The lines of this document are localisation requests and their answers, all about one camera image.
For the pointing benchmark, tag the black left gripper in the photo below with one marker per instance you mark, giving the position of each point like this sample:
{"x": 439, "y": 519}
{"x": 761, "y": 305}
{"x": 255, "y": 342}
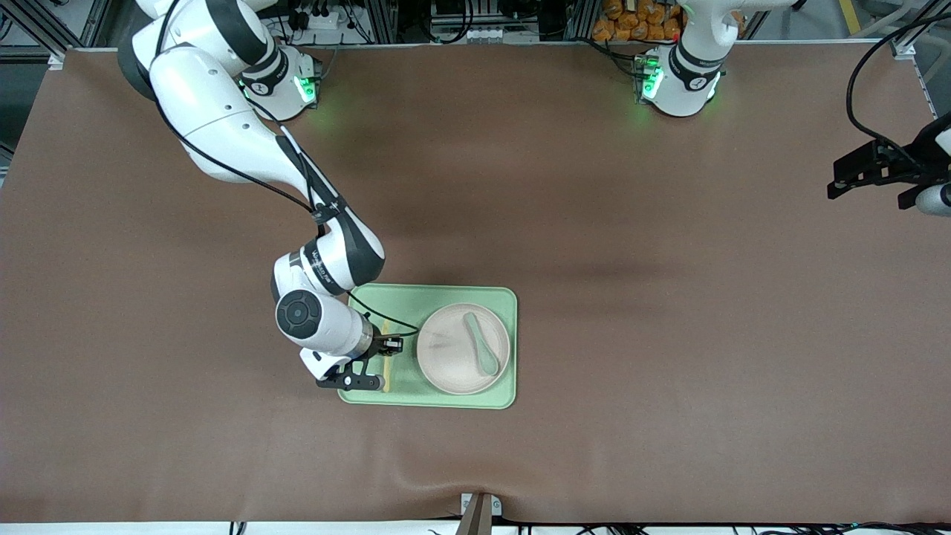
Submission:
{"x": 908, "y": 165}

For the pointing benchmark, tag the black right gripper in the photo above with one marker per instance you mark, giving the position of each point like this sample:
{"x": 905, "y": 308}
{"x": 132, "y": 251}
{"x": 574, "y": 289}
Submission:
{"x": 378, "y": 345}

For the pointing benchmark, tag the yellow plastic fork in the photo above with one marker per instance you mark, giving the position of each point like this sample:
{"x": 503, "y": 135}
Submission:
{"x": 388, "y": 364}

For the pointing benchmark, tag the round beige plate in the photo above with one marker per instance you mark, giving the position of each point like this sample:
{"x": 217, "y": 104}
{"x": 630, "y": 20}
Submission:
{"x": 446, "y": 349}

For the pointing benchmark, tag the green plastic spoon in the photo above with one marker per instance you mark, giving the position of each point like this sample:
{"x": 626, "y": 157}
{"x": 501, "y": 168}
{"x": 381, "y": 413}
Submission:
{"x": 488, "y": 362}

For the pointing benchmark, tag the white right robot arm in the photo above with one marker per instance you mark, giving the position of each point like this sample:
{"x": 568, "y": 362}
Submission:
{"x": 215, "y": 111}

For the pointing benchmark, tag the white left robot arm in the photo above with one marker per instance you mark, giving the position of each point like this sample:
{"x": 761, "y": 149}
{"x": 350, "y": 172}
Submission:
{"x": 680, "y": 89}

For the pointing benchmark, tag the light green rectangular tray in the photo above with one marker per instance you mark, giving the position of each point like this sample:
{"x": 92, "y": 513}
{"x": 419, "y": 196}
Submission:
{"x": 416, "y": 397}

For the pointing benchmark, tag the brown table mat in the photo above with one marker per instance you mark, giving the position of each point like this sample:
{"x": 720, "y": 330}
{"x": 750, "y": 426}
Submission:
{"x": 148, "y": 371}

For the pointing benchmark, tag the pile of orange packets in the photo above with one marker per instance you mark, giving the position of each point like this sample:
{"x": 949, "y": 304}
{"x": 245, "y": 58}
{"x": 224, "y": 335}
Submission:
{"x": 639, "y": 22}

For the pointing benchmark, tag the white power strip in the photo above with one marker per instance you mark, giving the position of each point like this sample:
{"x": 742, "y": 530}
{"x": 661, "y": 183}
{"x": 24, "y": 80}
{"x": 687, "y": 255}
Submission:
{"x": 319, "y": 20}

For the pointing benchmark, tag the aluminium frame profile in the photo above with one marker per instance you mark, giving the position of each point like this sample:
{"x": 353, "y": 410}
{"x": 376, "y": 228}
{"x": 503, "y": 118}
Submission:
{"x": 56, "y": 53}
{"x": 903, "y": 48}

